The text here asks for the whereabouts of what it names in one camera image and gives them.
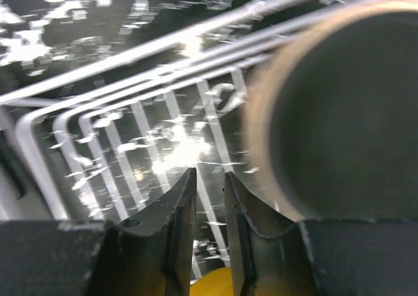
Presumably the black marble mat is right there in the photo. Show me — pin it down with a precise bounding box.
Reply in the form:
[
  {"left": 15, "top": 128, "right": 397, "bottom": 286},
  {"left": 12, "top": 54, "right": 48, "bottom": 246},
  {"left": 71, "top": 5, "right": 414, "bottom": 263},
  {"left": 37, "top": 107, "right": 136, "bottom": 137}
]
[{"left": 0, "top": 0, "right": 418, "bottom": 277}]

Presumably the yellow patterned bowl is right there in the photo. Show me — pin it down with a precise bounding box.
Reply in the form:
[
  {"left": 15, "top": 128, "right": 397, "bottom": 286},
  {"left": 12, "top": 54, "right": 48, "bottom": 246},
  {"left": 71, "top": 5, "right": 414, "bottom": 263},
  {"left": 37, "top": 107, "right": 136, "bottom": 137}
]
[{"left": 189, "top": 267, "right": 234, "bottom": 296}]

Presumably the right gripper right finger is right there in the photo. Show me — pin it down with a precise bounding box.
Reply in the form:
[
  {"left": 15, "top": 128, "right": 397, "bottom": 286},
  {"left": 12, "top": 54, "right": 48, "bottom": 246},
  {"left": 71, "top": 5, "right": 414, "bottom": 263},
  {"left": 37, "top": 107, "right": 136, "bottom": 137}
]
[{"left": 223, "top": 172, "right": 318, "bottom": 295}]

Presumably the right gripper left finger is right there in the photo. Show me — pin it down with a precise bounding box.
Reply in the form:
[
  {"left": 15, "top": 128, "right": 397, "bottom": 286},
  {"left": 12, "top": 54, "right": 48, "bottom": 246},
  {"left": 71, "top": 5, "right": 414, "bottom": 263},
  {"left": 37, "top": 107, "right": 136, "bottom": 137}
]
[{"left": 85, "top": 168, "right": 197, "bottom": 295}]

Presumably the red and black mug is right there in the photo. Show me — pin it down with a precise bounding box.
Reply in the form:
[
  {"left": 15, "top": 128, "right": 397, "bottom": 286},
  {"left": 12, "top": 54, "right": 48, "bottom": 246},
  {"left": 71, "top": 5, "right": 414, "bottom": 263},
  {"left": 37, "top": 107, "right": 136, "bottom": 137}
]
[{"left": 243, "top": 0, "right": 417, "bottom": 221}]

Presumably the white wire dish rack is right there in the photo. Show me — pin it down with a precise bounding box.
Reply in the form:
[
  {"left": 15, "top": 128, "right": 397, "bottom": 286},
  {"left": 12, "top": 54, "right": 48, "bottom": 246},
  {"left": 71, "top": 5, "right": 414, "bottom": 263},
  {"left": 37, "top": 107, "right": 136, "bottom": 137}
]
[{"left": 1, "top": 0, "right": 350, "bottom": 280}]

